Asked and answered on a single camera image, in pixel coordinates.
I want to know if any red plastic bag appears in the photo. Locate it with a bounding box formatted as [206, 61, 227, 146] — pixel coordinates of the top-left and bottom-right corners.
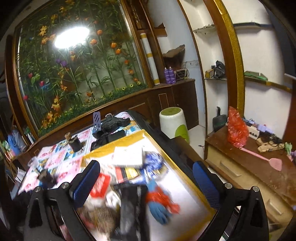
[227, 106, 249, 148]

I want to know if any black small device on table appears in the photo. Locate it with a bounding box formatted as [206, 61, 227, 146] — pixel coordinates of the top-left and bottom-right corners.
[38, 170, 57, 189]

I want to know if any white face tissue pack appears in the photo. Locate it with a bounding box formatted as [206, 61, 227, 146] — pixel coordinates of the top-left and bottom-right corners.
[112, 146, 143, 167]

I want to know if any black dustpan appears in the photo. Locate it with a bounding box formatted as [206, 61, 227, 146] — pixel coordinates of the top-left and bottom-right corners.
[212, 106, 228, 132]

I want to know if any brown fuzzy slipper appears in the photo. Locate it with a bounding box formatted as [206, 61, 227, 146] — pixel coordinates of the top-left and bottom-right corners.
[77, 206, 118, 234]

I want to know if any pink fly swatter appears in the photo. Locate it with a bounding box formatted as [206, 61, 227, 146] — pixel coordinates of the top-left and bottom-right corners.
[239, 147, 282, 171]

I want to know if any clear plastic cup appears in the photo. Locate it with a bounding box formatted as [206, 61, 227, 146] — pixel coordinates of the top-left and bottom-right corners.
[27, 156, 39, 170]

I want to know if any white yellow rolled poster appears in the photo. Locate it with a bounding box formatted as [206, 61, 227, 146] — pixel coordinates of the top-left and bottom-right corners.
[140, 33, 160, 85]

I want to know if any black plastic bag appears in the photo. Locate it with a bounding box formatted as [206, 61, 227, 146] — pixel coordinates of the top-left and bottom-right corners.
[110, 183, 150, 240]

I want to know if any white power strip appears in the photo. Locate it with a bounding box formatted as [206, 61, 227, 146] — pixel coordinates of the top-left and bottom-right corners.
[243, 118, 273, 140]

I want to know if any purple bottle pair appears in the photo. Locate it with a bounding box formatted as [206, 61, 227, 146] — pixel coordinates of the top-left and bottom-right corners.
[164, 67, 176, 84]

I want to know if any flower picture glass panel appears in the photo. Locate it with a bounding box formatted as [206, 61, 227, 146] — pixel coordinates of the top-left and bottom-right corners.
[16, 1, 147, 137]

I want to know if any beige toy gun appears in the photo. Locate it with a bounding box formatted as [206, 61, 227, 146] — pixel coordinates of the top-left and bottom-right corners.
[256, 138, 285, 153]

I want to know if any black cylindrical cup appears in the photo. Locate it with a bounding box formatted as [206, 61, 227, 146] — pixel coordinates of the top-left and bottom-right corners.
[65, 132, 83, 153]

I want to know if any striped red yellow black pack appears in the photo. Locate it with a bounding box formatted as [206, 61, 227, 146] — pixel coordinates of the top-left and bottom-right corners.
[115, 167, 140, 184]

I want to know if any floral pink tablecloth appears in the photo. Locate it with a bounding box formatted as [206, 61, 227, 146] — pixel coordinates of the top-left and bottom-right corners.
[17, 111, 142, 195]

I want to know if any wooden drawer cabinet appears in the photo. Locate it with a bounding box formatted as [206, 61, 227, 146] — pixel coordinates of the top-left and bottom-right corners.
[205, 127, 295, 226]

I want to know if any red white tissue pack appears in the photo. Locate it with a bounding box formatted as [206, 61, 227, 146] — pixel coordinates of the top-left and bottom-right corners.
[90, 173, 111, 198]

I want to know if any purple phone stand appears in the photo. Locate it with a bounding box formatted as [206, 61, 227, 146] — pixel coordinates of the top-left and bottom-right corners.
[93, 111, 101, 132]

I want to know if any blue red glove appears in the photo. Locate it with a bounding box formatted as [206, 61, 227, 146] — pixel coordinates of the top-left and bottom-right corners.
[145, 180, 180, 225]

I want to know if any black camera device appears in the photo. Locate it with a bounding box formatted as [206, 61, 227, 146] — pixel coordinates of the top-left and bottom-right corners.
[101, 113, 131, 133]

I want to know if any blue white patterned plastic bag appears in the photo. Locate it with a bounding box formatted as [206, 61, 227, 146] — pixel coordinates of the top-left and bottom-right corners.
[143, 152, 168, 180]

